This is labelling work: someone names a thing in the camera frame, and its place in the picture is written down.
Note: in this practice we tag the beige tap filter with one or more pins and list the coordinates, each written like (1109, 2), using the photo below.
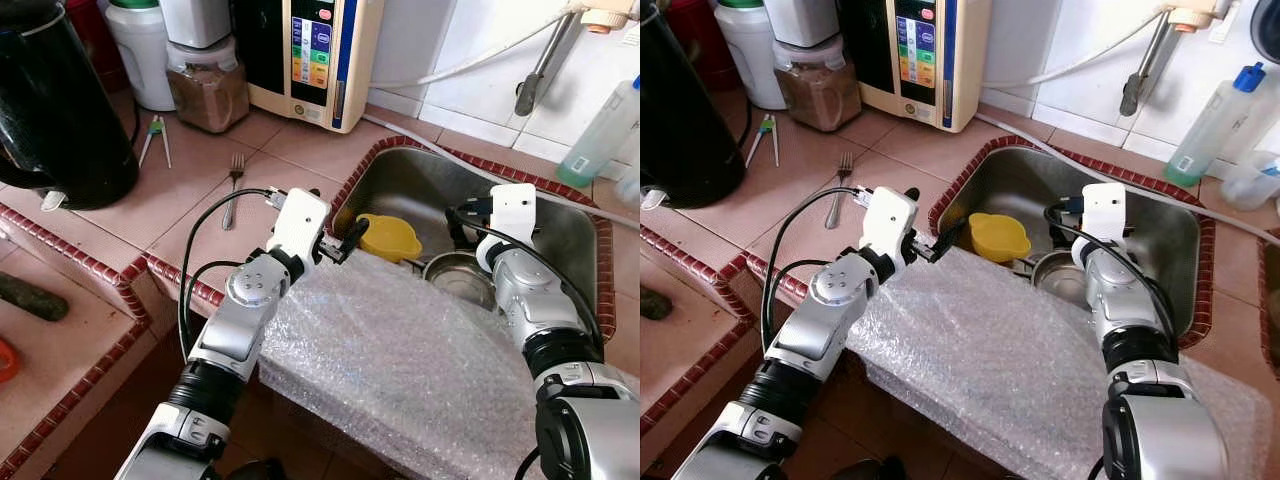
(1195, 15)
(600, 15)

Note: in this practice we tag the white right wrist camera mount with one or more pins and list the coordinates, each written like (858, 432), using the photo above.
(515, 210)
(1103, 210)

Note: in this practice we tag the cream water ioniser machine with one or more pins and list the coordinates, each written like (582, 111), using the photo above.
(365, 50)
(970, 50)

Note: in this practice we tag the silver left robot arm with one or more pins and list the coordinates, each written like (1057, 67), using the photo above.
(235, 330)
(820, 330)

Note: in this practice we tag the clear soap bottle blue cap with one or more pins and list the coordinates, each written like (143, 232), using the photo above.
(1205, 140)
(595, 150)

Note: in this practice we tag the white jug green lid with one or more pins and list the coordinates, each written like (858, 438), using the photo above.
(750, 60)
(140, 60)

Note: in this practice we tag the clear jar brown powder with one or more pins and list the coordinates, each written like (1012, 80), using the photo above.
(205, 100)
(815, 100)

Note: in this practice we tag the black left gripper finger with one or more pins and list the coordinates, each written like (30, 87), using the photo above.
(950, 240)
(352, 240)

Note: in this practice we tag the green metal tongs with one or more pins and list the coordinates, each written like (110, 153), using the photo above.
(765, 125)
(156, 125)

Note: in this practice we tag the silver metal fork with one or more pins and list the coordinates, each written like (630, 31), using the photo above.
(845, 168)
(238, 168)

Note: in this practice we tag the dark blue basin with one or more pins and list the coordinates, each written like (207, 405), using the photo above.
(1270, 30)

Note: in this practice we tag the clear bubble wrap sheet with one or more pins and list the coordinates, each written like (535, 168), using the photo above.
(400, 370)
(1000, 370)

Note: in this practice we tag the dark green vegetable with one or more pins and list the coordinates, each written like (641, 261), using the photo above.
(655, 305)
(35, 297)

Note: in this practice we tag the clear plastic cup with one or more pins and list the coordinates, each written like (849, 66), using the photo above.
(1250, 185)
(630, 188)

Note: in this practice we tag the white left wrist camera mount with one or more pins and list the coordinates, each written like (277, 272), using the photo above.
(890, 215)
(300, 215)

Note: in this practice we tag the steel bowl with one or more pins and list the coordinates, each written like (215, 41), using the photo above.
(455, 280)
(1055, 280)

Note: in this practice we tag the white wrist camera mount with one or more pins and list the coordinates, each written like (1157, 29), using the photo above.
(515, 210)
(890, 215)
(300, 215)
(1103, 210)

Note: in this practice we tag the white plastic container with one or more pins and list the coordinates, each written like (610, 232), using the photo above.
(805, 20)
(195, 20)

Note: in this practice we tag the orange plastic item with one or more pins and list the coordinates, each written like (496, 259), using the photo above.
(8, 360)

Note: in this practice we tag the red container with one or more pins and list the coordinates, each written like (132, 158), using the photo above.
(100, 40)
(705, 40)

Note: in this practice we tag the grey faucet spout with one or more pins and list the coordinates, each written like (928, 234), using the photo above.
(1135, 92)
(530, 90)

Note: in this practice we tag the black glossy kettle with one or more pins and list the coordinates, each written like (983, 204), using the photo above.
(60, 110)
(690, 120)

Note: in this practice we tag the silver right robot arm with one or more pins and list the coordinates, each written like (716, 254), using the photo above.
(530, 300)
(1120, 300)

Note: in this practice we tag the yellow plastic bowl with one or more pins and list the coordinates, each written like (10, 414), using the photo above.
(998, 238)
(390, 238)

